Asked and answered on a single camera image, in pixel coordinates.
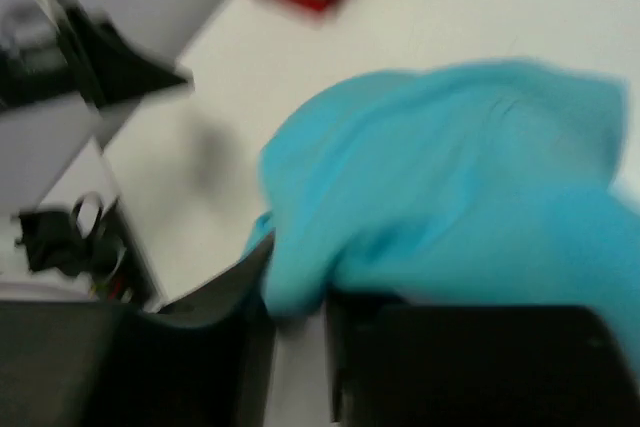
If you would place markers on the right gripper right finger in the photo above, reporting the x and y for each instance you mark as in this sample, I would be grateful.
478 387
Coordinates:
396 364

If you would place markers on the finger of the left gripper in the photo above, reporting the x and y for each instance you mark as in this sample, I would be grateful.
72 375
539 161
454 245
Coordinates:
107 70

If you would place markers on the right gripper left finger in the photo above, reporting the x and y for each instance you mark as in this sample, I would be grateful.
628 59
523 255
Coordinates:
204 360

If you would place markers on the blue t shirt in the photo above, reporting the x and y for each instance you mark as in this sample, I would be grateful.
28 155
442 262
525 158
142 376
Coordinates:
477 184

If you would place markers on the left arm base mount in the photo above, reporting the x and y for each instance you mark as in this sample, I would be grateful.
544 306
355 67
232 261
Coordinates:
89 238

